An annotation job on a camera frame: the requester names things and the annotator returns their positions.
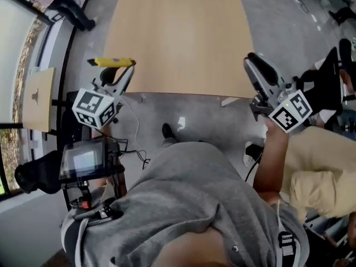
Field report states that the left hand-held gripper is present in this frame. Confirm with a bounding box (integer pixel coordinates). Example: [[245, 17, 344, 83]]
[[71, 63, 136, 130]]

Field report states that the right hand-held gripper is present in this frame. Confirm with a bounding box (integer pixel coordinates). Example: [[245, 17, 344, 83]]
[[243, 52, 314, 135]]

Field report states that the yellow marker pen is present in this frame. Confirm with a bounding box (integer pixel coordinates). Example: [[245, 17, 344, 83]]
[[87, 57, 137, 68]]

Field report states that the person's right forearm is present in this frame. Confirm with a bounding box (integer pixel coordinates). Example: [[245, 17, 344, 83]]
[[252, 118, 290, 196]]

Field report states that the black desk base panel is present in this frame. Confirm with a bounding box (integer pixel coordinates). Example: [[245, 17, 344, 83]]
[[51, 90, 92, 143]]

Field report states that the large light wooden table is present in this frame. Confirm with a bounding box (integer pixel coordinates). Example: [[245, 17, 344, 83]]
[[102, 0, 255, 108]]

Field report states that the person's black shoe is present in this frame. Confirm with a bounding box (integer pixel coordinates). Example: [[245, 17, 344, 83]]
[[161, 123, 175, 140]]

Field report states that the small wooden side desk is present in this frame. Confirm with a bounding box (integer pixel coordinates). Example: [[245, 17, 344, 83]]
[[21, 67, 56, 135]]

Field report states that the black chest-mounted screen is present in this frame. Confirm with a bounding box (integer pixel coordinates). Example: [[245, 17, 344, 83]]
[[59, 139, 125, 181]]

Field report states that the black mesh office chair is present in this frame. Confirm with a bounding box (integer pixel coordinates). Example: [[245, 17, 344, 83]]
[[13, 149, 65, 195]]

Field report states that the person's grey shirt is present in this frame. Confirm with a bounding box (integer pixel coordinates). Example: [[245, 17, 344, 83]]
[[60, 141, 310, 267]]

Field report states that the white power cable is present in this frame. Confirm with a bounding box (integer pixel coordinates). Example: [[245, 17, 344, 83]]
[[120, 96, 147, 157]]

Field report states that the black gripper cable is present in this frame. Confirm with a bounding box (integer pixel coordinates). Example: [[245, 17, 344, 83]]
[[244, 149, 264, 182]]

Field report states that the black screen mount clamp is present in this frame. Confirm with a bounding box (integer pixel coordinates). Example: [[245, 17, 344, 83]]
[[61, 174, 125, 226]]

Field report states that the white and black shoulder strap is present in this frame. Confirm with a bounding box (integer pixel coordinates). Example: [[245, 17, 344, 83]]
[[276, 199, 303, 267]]

